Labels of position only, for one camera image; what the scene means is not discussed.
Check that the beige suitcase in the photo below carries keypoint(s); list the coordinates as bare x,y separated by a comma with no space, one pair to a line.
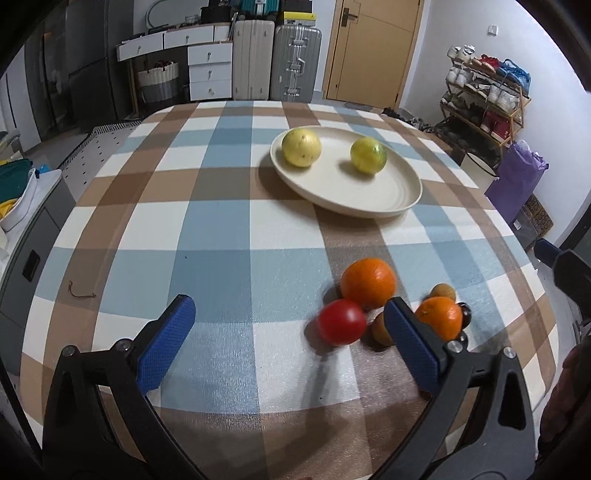
252,52

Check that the wooden shoe rack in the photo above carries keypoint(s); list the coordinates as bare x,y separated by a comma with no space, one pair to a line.
484,103

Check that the white bucket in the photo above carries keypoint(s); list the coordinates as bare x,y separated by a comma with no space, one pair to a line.
475,166

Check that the white drawer desk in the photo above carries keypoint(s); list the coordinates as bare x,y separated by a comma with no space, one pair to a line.
208,52

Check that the cream round plate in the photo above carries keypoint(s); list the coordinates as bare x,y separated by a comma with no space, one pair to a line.
334,184

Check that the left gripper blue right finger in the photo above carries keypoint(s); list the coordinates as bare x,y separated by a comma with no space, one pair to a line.
420,347

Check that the silver suitcase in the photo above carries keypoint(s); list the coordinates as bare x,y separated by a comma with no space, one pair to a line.
296,50

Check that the brown kiwi fruit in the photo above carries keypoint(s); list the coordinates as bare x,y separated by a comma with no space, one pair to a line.
444,290
379,331

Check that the dark purple plum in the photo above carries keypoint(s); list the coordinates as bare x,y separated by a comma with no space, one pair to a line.
466,314
463,339

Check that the purple bag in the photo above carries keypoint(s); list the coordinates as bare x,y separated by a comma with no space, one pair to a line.
517,177

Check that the large orange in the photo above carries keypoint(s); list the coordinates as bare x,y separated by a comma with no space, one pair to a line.
369,282

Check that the brown patterned box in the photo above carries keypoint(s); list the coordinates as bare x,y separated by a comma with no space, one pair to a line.
531,223

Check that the person's right hand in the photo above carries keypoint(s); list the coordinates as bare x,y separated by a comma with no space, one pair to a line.
569,400

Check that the plaid tablecloth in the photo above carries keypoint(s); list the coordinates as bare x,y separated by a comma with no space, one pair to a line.
191,204

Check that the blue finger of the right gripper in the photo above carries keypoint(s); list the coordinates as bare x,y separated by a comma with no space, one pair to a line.
546,252

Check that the woven laundry basket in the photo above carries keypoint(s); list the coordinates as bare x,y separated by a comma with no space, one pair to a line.
159,83

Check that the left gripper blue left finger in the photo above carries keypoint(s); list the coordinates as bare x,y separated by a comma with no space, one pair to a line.
159,341

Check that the red tomato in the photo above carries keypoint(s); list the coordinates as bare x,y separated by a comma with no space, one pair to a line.
342,322

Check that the yellow-green round fruit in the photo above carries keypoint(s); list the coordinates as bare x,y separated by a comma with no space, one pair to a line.
368,156

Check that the small orange tangerine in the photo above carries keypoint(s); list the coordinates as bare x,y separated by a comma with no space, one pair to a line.
443,315

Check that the yellow round fruit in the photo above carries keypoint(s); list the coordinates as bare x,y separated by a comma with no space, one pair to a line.
301,147

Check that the wooden door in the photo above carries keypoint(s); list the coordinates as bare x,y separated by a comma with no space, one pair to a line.
371,48

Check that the black refrigerator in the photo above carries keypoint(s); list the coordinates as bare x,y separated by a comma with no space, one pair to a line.
73,77

